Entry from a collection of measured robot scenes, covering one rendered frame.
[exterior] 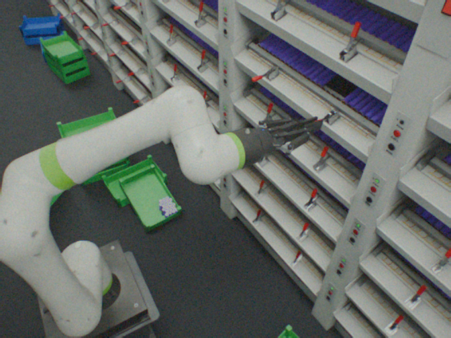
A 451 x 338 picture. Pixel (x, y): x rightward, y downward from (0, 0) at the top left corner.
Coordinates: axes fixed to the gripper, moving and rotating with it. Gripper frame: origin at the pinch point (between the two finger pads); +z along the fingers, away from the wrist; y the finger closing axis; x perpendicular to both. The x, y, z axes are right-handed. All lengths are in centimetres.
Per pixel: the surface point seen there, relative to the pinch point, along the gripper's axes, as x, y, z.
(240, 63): -2.3, -40.9, 7.3
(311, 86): 3.5, -12.1, 11.1
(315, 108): -0.5, -6.6, 9.0
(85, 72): -94, -216, 10
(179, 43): -18, -93, 15
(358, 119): 3.4, 6.6, 11.0
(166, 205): -92, -66, -3
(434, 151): 4.2, 25.9, 17.1
